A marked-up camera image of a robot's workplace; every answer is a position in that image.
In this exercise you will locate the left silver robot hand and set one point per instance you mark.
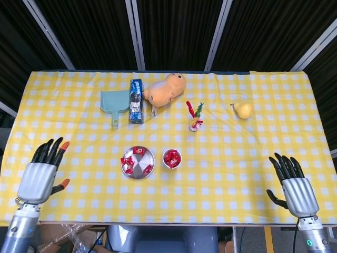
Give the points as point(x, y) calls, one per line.
point(38, 182)

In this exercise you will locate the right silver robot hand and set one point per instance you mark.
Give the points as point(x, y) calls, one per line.
point(300, 196)

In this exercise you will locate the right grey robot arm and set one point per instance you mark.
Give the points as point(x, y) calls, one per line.
point(314, 237)

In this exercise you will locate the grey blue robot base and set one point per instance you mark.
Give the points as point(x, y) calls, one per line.
point(163, 242)

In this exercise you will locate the white paper cup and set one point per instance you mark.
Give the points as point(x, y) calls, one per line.
point(171, 158)

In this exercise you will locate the clear plastic wrap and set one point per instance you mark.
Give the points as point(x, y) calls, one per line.
point(73, 237)

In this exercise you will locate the yellow white checked tablecloth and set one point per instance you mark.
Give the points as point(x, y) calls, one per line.
point(223, 184)

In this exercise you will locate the metal table leg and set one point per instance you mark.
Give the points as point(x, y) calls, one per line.
point(235, 239)

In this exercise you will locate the small brown cardboard box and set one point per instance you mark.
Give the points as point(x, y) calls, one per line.
point(226, 247)

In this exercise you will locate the round steel plate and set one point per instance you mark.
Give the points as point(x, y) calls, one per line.
point(138, 166)

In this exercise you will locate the yellow pear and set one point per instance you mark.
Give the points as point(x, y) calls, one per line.
point(245, 110)

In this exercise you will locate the teal plastic dustpan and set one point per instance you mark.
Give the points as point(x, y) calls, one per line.
point(114, 100)

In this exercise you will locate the black pleated curtain panel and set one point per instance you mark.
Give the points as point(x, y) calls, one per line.
point(15, 39)
point(268, 31)
point(92, 31)
point(179, 31)
point(326, 87)

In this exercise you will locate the blue cookie box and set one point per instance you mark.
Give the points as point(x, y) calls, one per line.
point(135, 105)

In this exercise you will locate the colourful feather shuttlecock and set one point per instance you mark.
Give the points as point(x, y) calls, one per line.
point(194, 124)

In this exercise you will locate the orange plush animal toy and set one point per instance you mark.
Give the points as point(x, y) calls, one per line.
point(163, 92)

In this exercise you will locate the white metal frame post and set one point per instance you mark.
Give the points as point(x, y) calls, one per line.
point(6, 108)
point(334, 154)
point(48, 34)
point(218, 34)
point(136, 34)
point(313, 54)

